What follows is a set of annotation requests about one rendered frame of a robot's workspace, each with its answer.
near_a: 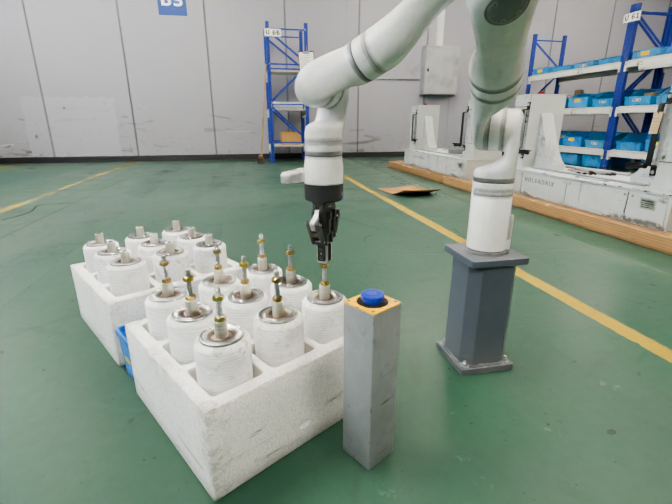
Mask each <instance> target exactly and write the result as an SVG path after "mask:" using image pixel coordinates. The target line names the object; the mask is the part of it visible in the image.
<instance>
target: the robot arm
mask: <svg viewBox="0 0 672 504"><path fill-rule="evenodd" d="M453 1H455V0H403V1H402V2H401V3H400V4H398V5H397V6H396V7H395V8H394V9H393V10H392V11H391V12H389V13H388V14H387V15H386V16H385V17H383V18H382V19H381V20H379V21H378V22H377V23H376V24H374V25H373V26H371V27H370V28H368V29H367V30H366V31H364V32H363V33H362V34H360V35H359V36H357V37H356V38H355V39H353V40H352V41H351V42H349V43H348V44H347V45H345V46H344V47H342V48H339V49H337V50H334V51H332V52H329V53H327V54H325V55H323V56H321V57H319V58H317V59H315V60H313V61H311V62H309V63H308V64H307V65H305V66H304V67H303V68H302V69H301V71H300V72H299V74H298V75H297V78H296V81H295V93H296V96H297V98H298V99H299V101H300V102H301V103H303V104H304V105H306V106H309V107H313V108H318V109H317V115H316V119H315V121H314V122H312V123H310V124H308V125H307V126H306V128H305V162H304V168H298V169H294V170H290V171H286V172H282V173H281V175H280V177H281V183H286V184H290V183H299V182H304V192H305V199H306V200H307V201H309V202H312V204H313V206H312V212H311V218H312V220H311V221H306V227H307V230H308V234H309V237H310V240H311V243H312V244H314V245H317V262H318V263H322V264H327V263H328V261H330V260H331V259H332V243H331V242H333V240H334V238H333V237H336V234H337V228H338V222H339V217H340V209H335V208H336V204H335V202H338V201H341V200H342V199H343V160H342V130H343V127H344V123H345V119H346V114H347V110H348V105H349V99H350V87H354V86H362V85H365V84H367V83H369V82H371V81H373V80H374V79H376V78H378V77H379V76H381V75H383V74H384V73H386V72H388V71H389V70H391V69H392V68H394V67H395V66H396V65H398V64H399V63H400V62H401V61H402V60H403V59H404V58H405V57H406V56H407V55H408V54H409V53H410V52H411V50H412V49H413V48H414V46H415V45H416V44H417V42H418V41H419V40H420V38H421V37H422V35H423V34H424V33H425V31H426V30H427V29H428V27H429V26H430V25H431V23H432V22H433V21H434V20H435V19H436V18H437V16H438V15H439V14H440V13H441V12H442V11H443V10H444V9H445V8H446V7H447V6H449V5H450V4H451V3H452V2H453ZM465 1H466V5H467V9H468V13H469V15H470V18H471V22H472V26H473V31H474V36H475V42H476V49H475V51H474V52H473V54H472V56H471V58H470V62H469V87H470V94H471V104H472V118H471V141H472V144H473V146H474V148H475V149H477V150H481V151H487V150H488V151H503V152H504V155H503V156H502V157H501V158H500V159H499V160H497V161H495V162H493V163H491V164H488V165H484V166H481V167H478V168H476V169H475V170H474V173H473V182H472V192H471V202H470V212H469V221H468V231H467V241H466V251H467V252H469V253H471V254H475V255H479V256H487V257H497V256H502V255H504V254H508V253H509V249H510V242H511V234H512V227H513V220H514V215H513V214H511V206H512V198H513V190H514V183H515V176H516V167H517V159H518V153H519V148H520V143H521V140H522V133H523V127H524V114H523V111H522V110H521V109H512V108H508V109H507V108H505V107H506V106H508V105H509V104H510V103H511V102H512V101H513V100H514V99H515V98H516V96H517V95H518V94H519V92H520V90H521V88H522V85H523V79H524V72H525V64H526V53H527V38H528V33H529V30H530V26H531V23H532V20H533V16H534V13H535V10H536V7H537V3H538V0H465ZM504 108H505V109H504Z"/></svg>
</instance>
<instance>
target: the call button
mask: <svg viewBox="0 0 672 504"><path fill-rule="evenodd" d="M384 297H385V294H384V292H382V291H381V290H378V289H366V290H364V291H362V292H361V299H362V300H363V302H364V303H366V304H369V305H378V304H380V303H382V301H383V300H384Z"/></svg>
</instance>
